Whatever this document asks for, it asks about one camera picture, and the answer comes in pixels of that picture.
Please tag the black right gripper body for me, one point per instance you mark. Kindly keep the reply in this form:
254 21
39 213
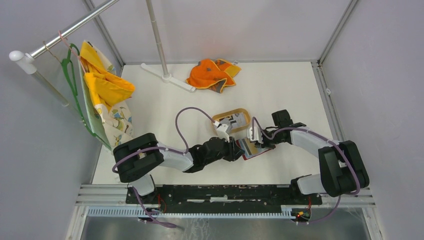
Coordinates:
269 143

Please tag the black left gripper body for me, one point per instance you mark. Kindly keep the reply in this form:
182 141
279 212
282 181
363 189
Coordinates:
227 152

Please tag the red leather card holder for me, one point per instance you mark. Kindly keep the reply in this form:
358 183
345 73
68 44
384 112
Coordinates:
263 150

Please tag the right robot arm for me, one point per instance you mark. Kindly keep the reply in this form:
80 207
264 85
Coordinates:
341 168

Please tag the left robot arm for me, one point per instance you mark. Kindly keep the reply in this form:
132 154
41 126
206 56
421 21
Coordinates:
136 158

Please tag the silver VIP card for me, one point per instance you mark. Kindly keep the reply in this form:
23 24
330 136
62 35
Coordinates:
238 120

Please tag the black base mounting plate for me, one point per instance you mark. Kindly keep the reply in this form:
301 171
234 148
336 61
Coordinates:
227 199

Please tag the orange yellow cloth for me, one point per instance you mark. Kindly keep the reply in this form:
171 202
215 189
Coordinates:
213 74

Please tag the white rack stand base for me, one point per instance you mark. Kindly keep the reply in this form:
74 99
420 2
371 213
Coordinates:
168 78

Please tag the vertical metal pole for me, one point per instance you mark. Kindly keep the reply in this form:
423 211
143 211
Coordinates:
157 37

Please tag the yellow patterned hanging cloth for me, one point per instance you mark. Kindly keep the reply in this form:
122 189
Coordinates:
106 97

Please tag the green clothes hanger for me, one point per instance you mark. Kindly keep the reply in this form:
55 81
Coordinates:
80 92

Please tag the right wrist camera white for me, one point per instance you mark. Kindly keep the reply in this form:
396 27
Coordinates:
254 134

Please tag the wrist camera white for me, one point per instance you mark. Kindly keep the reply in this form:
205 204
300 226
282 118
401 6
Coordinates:
254 134
223 129

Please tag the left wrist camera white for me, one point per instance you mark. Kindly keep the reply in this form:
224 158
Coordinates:
223 129

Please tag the metal hanging rail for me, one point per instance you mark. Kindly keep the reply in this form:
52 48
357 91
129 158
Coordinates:
25 60

